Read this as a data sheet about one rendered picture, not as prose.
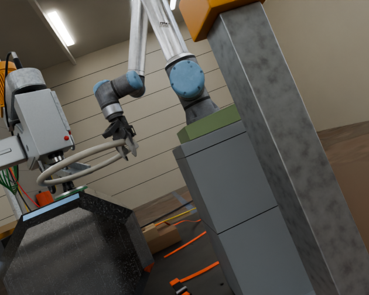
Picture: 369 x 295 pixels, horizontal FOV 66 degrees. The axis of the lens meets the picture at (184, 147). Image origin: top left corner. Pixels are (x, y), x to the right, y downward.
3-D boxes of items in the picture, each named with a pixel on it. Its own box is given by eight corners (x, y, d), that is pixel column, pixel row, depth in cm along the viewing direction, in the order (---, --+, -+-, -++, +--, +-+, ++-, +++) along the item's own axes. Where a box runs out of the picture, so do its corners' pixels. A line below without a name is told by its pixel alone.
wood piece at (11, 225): (-9, 237, 215) (-12, 231, 215) (-5, 235, 225) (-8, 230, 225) (19, 225, 222) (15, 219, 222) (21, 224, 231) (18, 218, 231)
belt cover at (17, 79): (10, 136, 253) (3, 118, 253) (39, 127, 267) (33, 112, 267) (12, 94, 174) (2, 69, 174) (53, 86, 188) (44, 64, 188)
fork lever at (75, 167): (39, 171, 205) (37, 165, 204) (66, 163, 216) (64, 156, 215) (65, 184, 150) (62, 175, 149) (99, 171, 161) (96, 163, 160)
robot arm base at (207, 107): (215, 115, 157) (208, 99, 157) (225, 108, 139) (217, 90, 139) (185, 129, 154) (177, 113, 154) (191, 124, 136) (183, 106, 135)
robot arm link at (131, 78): (138, 72, 137) (115, 83, 138) (132, 66, 126) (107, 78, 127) (146, 89, 137) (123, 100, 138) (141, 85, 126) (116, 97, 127)
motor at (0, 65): (0, 117, 250) (-17, 76, 250) (37, 109, 267) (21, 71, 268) (0, 106, 227) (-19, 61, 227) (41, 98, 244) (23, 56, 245)
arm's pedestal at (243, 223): (291, 249, 174) (237, 123, 175) (348, 282, 124) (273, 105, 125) (218, 286, 166) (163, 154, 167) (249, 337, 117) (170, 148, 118)
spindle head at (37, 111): (36, 169, 206) (12, 113, 207) (65, 159, 219) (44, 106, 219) (41, 160, 177) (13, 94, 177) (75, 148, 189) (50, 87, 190)
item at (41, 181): (35, 195, 144) (33, 189, 144) (120, 162, 171) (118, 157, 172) (41, 171, 103) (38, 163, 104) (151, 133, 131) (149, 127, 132)
